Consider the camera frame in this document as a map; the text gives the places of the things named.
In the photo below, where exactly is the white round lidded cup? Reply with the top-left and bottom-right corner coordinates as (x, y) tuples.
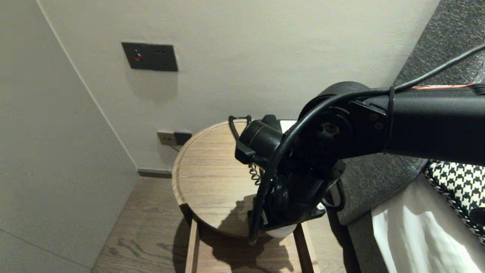
(265, 224), (298, 239)

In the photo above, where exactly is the curved wooden table drawer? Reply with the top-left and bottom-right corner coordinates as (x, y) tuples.
(185, 218), (321, 273)

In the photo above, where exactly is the grey fabric bed base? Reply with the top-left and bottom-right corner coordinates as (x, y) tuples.
(347, 211), (388, 273)

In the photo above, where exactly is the round wooden bedside table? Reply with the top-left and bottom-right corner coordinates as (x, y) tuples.
(171, 119), (327, 238)

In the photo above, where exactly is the grey fabric headboard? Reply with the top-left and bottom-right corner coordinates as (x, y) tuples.
(333, 0), (485, 226)

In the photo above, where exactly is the black telephone handset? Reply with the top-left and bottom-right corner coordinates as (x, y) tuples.
(261, 115), (282, 132)

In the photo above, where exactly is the white bed sheet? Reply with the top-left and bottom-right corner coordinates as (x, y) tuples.
(371, 173), (485, 273)

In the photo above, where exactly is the black white houndstooth pillow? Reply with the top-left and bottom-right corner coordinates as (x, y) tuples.
(422, 160), (485, 245)

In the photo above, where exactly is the small red bordered label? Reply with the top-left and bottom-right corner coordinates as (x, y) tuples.
(412, 83), (476, 90)

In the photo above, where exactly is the smooth black arm cable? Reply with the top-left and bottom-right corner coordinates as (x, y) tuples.
(247, 44), (485, 246)

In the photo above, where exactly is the black coiled telephone cord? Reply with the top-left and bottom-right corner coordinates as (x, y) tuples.
(228, 116), (264, 186)

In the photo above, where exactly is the grey wall baseboard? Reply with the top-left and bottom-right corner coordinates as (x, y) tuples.
(137, 169), (173, 180)

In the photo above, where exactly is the wall power socket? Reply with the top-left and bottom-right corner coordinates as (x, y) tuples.
(157, 131), (177, 147)

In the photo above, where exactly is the dark wall switch panel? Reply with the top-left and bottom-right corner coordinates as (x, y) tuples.
(122, 42), (178, 72)

